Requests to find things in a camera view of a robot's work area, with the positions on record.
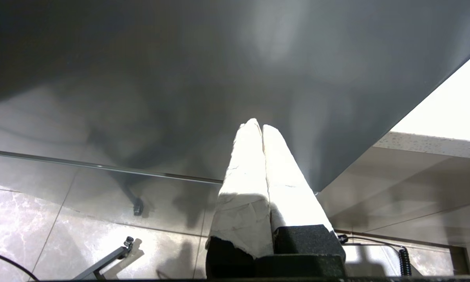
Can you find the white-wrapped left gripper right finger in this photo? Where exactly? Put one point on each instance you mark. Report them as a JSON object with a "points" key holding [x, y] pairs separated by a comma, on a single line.
{"points": [[290, 184]]}

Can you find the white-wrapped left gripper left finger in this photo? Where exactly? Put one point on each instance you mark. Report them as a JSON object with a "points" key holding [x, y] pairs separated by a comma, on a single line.
{"points": [[243, 184]]}

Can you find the beige base cabinet front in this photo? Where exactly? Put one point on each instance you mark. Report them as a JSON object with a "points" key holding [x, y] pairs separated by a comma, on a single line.
{"points": [[395, 188]]}

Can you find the grey stainless appliance door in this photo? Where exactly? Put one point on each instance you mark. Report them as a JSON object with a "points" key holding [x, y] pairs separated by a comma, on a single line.
{"points": [[160, 78]]}

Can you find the grey metal strut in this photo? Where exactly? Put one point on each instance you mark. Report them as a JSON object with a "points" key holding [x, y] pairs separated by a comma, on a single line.
{"points": [[105, 260]]}

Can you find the beige tall side panel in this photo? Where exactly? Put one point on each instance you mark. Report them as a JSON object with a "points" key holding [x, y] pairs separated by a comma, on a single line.
{"points": [[454, 105]]}

